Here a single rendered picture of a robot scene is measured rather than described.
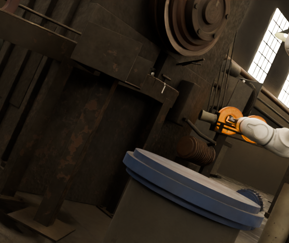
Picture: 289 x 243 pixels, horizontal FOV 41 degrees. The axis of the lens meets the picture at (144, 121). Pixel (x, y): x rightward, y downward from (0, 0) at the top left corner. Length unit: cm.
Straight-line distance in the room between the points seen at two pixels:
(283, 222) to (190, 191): 143
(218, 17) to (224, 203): 137
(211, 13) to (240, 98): 821
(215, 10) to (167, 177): 135
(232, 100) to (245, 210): 913
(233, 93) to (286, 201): 785
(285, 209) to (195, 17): 104
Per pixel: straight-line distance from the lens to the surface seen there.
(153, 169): 72
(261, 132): 183
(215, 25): 200
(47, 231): 142
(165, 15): 184
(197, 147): 198
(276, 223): 210
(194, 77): 221
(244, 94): 1015
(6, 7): 145
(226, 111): 219
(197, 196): 69
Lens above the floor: 48
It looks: level
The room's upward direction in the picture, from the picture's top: 25 degrees clockwise
